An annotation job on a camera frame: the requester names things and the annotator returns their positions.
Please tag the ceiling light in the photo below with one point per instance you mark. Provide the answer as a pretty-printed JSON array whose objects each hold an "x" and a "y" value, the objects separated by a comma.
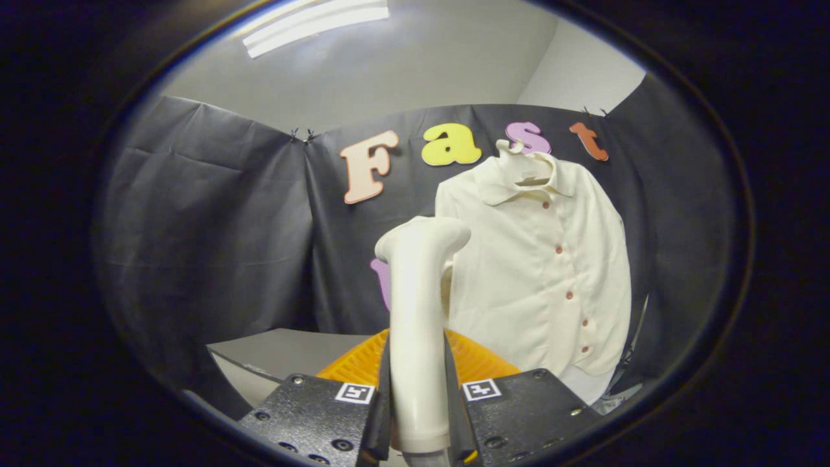
[{"x": 311, "y": 23}]

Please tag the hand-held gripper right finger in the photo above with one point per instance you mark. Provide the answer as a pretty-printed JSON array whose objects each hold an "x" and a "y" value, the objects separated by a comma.
[{"x": 519, "y": 415}]

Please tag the black backdrop cloth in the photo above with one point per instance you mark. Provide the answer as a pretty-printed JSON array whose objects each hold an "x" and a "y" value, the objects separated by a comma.
[{"x": 207, "y": 227}]

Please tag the cream button shirt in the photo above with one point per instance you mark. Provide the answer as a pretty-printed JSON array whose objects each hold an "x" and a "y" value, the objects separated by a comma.
[{"x": 519, "y": 285}]

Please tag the grey-topped cabinet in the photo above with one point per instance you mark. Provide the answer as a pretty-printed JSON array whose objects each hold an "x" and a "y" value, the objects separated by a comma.
[{"x": 285, "y": 350}]

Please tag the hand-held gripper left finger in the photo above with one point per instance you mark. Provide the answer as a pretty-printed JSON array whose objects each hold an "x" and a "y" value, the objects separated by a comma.
[{"x": 311, "y": 415}]

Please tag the white clothes hanger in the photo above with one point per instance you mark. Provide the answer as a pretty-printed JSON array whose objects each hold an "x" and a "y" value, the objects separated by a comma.
[{"x": 509, "y": 152}]

